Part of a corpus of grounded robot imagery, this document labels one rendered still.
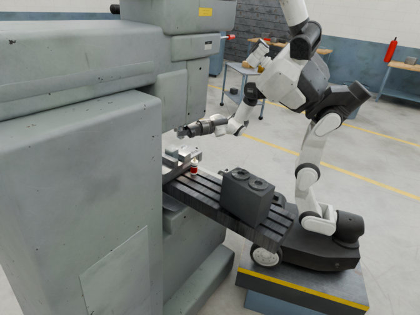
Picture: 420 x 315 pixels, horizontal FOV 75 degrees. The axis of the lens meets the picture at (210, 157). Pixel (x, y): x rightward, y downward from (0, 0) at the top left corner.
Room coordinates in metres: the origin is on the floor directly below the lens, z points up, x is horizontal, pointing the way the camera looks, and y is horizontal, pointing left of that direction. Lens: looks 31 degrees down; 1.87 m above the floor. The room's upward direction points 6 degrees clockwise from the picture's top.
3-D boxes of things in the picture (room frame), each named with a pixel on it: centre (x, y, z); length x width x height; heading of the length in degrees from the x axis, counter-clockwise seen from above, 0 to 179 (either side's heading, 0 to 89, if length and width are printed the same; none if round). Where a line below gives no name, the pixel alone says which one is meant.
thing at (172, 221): (1.33, 0.17, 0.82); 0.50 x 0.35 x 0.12; 147
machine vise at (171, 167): (1.39, 0.21, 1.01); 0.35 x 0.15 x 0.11; 148
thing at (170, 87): (1.16, 0.27, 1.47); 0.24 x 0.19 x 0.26; 57
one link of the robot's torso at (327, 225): (1.39, -0.74, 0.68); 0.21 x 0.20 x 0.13; 76
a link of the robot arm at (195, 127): (1.37, 0.09, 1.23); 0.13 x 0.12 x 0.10; 32
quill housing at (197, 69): (1.32, 0.17, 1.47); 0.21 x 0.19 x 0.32; 57
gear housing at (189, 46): (1.29, 0.19, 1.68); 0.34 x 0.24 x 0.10; 147
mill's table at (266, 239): (1.30, 0.12, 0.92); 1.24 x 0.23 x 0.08; 57
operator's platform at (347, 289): (1.40, -0.71, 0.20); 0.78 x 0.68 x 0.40; 76
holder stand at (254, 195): (1.05, -0.19, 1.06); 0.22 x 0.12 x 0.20; 50
